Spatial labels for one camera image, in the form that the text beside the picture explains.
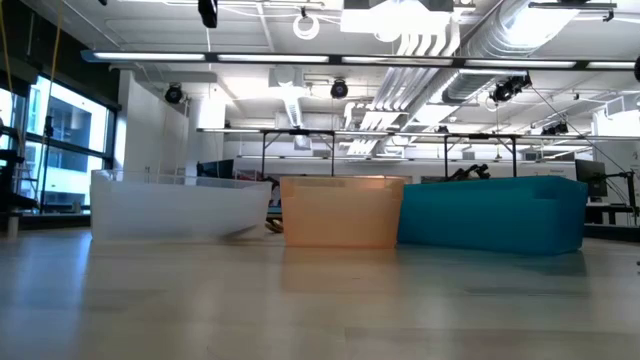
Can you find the black equipment stand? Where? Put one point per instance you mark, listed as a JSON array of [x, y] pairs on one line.
[[10, 200]]

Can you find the white ceiling duct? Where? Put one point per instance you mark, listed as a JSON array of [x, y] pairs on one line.
[[290, 100]]

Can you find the clear plastic bin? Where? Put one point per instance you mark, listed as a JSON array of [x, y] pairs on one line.
[[175, 210]]

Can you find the dark monitor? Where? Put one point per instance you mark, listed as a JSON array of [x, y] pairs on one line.
[[215, 169]]

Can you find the silver ventilation duct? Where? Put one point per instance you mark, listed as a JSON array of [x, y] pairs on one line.
[[515, 35]]

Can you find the large glass window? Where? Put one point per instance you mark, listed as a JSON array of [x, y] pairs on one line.
[[70, 125]]

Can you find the black ceiling camera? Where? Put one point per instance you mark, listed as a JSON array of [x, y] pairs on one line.
[[555, 129], [173, 93], [510, 87], [339, 89]]

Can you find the gold spoon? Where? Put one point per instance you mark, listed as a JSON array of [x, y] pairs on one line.
[[274, 227]]

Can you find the long ceiling light bar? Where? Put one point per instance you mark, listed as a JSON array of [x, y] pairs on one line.
[[270, 58]]

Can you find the black background desk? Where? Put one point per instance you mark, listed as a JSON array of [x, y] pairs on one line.
[[610, 215]]

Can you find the black background robot arm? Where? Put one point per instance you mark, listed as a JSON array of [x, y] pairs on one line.
[[470, 172]]

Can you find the teal plastic bin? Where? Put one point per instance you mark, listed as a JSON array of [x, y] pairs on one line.
[[490, 215]]

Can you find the white ceiling panel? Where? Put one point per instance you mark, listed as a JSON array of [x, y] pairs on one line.
[[395, 20]]

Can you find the orange plastic bin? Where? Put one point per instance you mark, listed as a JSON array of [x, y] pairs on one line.
[[340, 215]]

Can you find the black monitor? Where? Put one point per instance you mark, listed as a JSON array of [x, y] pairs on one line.
[[590, 177]]

